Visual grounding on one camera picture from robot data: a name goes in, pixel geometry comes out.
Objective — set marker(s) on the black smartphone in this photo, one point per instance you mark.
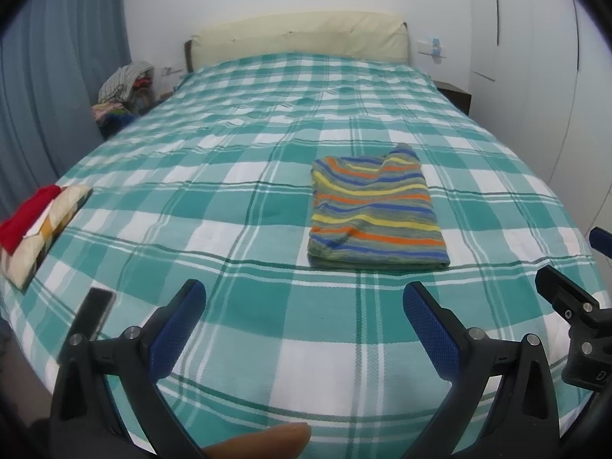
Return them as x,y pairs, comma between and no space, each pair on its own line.
93,311

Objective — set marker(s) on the striped knit sweater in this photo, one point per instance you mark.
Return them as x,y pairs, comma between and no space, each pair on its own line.
373,210

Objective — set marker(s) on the cream padded headboard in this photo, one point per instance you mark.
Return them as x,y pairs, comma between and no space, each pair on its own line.
296,36

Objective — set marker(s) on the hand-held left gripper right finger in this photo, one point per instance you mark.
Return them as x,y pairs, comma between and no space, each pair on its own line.
430,330

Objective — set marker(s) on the person's left hand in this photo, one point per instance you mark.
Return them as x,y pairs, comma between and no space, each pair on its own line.
267,442

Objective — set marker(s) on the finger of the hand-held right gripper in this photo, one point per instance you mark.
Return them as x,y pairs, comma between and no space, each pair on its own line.
566,291
602,241

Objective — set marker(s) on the folded red cloth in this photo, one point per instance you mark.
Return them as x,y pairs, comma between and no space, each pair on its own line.
26,220

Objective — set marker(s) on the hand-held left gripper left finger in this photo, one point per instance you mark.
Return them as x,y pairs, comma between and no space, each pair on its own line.
174,330

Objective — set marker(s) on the folded cream patterned cloth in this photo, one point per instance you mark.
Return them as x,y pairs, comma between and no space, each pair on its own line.
55,222

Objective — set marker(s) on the pile of mixed clothes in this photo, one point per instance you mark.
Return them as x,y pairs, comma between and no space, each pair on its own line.
122,93

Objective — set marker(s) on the white wall socket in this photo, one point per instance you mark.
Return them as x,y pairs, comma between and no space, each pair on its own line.
432,48

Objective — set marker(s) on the white wardrobe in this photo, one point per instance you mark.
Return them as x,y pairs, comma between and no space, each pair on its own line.
530,57

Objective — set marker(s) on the green plaid bed blanket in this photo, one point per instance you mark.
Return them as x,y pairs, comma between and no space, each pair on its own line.
229,162

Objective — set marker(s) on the blue curtain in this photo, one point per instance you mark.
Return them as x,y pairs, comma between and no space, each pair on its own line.
52,95

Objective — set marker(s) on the dark wooden nightstand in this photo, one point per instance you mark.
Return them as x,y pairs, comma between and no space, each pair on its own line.
454,95

